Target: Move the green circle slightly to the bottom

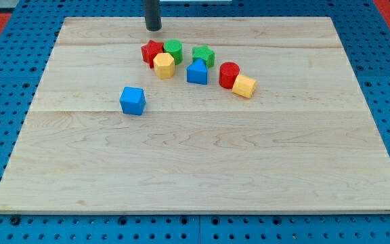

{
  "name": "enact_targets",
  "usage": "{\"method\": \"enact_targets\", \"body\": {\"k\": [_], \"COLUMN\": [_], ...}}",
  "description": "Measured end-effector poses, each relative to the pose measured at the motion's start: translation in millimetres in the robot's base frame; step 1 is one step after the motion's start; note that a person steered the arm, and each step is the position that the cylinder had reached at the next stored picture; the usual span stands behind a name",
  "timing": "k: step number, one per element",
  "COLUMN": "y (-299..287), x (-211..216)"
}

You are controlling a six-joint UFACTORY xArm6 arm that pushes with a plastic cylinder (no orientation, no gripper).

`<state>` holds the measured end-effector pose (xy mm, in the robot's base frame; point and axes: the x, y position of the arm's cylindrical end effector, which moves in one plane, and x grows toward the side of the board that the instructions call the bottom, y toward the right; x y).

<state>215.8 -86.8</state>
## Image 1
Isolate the green star block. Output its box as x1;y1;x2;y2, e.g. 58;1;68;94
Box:
192;45;215;68

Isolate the blue cube block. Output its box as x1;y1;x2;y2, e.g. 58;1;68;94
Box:
120;87;146;115

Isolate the yellow pentagon block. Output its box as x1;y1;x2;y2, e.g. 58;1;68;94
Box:
232;74;257;98

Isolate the red star block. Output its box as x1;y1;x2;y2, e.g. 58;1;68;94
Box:
141;40;164;68

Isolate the green cylinder block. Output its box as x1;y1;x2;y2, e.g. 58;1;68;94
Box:
163;39;183;64

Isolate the red cylinder block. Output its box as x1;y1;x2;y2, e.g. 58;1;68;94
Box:
219;62;240;89

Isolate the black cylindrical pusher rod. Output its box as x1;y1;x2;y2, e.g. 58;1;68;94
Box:
143;0;162;31

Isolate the blue triangle block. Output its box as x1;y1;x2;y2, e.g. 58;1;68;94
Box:
186;58;208;85

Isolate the yellow hexagon block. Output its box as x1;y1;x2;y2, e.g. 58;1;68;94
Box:
153;53;175;79

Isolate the light wooden board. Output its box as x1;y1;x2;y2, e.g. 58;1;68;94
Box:
0;17;390;215

